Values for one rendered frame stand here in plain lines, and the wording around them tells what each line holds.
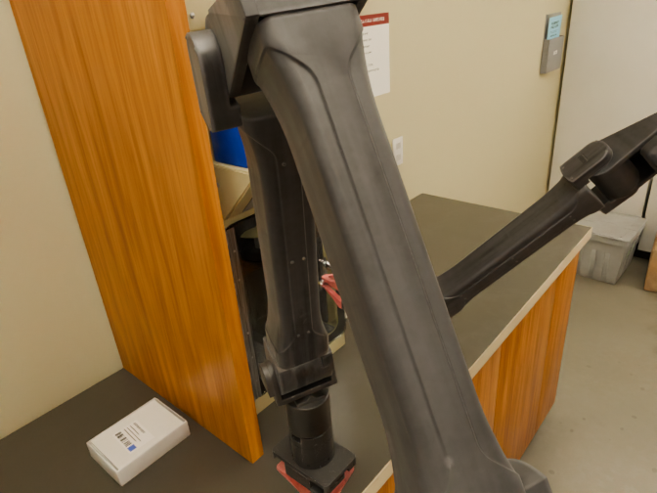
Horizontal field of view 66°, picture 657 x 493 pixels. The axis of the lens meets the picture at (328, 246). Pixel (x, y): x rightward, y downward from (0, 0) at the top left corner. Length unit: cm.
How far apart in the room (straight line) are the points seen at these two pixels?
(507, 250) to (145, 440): 78
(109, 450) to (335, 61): 97
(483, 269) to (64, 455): 91
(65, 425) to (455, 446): 111
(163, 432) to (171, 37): 76
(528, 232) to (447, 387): 59
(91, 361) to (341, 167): 118
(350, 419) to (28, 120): 90
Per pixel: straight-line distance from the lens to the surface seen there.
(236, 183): 84
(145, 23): 78
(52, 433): 132
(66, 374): 140
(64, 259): 129
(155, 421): 118
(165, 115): 79
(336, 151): 28
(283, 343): 57
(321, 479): 72
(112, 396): 134
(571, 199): 84
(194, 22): 87
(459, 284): 89
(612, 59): 372
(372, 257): 28
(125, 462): 112
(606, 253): 357
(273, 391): 63
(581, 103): 380
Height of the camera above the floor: 175
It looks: 26 degrees down
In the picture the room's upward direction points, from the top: 4 degrees counter-clockwise
